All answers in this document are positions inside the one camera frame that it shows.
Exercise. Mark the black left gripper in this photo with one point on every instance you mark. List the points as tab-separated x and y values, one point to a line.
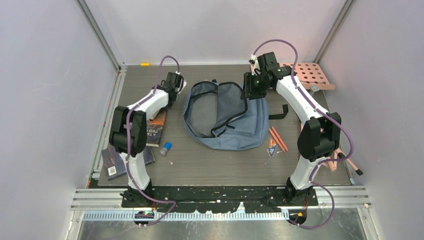
170	105

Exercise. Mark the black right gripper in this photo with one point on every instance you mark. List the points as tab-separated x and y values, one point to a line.
249	91

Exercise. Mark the dark Tale of Two Cities book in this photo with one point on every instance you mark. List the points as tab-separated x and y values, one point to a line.
155	128

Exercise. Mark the blue grey student backpack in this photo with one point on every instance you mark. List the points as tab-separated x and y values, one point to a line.
216	115

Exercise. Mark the dark blue galaxy cover book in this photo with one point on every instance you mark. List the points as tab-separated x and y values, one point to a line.
114	164

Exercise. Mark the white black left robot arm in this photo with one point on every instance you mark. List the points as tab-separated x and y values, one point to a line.
128	132

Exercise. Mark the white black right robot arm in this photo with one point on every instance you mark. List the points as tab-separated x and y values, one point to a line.
320	135

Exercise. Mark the yellow tape marker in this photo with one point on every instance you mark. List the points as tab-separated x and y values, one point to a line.
145	64

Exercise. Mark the orange pencil right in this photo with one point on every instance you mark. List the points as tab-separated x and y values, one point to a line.
280	138

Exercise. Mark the orange pencil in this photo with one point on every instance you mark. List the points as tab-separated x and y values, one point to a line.
277	140
280	138

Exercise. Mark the orange pencil left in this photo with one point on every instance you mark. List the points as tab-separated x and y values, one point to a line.
277	140

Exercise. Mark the pink perforated music stand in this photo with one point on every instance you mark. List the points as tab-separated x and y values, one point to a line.
311	76

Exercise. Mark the orange triangular sticker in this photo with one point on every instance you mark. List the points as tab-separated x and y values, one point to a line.
272	143

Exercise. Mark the blue capped glue stick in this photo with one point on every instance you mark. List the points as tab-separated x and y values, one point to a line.
167	146

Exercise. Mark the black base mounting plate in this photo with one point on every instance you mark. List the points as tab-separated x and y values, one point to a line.
216	199

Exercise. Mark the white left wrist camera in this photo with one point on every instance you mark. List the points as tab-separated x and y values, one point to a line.
183	84

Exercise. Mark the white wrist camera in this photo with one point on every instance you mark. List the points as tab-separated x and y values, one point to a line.
183	84
254	64

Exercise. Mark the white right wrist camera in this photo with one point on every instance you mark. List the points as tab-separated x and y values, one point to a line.
254	64

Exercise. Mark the grey lego plate with post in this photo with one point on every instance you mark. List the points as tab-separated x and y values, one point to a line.
313	89

